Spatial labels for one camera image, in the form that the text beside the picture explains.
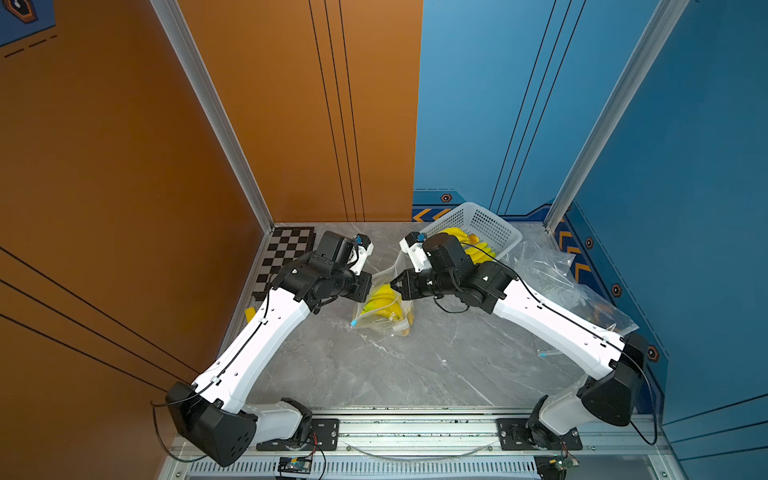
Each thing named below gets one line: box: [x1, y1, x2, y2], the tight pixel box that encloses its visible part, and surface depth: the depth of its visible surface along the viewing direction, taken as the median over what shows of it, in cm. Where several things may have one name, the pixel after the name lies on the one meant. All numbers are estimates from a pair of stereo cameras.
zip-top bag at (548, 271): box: [502, 224, 597, 318], surface depth 98 cm
